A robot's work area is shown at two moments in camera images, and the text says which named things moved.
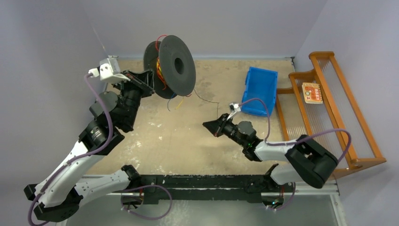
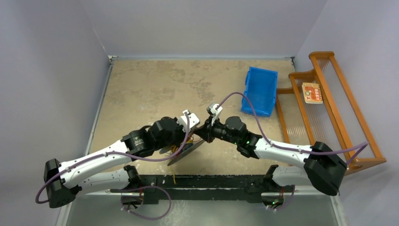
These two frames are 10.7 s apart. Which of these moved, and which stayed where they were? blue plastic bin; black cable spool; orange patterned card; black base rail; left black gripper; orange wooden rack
Moved: black cable spool; left black gripper
Stayed: blue plastic bin; orange patterned card; orange wooden rack; black base rail
